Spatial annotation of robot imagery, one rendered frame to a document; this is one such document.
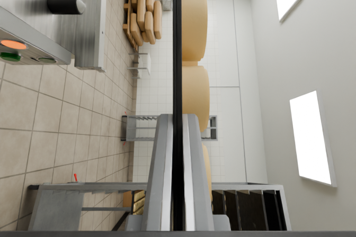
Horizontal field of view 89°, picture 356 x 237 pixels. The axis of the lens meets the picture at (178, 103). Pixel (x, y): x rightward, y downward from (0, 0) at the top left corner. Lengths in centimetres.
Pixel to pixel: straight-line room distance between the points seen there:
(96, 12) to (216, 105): 395
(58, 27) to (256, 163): 435
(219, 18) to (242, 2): 80
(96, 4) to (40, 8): 15
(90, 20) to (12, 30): 20
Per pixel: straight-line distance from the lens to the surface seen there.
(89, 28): 54
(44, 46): 44
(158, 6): 439
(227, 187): 143
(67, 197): 197
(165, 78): 444
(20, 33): 41
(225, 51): 485
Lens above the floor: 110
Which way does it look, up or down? level
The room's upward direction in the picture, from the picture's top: 90 degrees clockwise
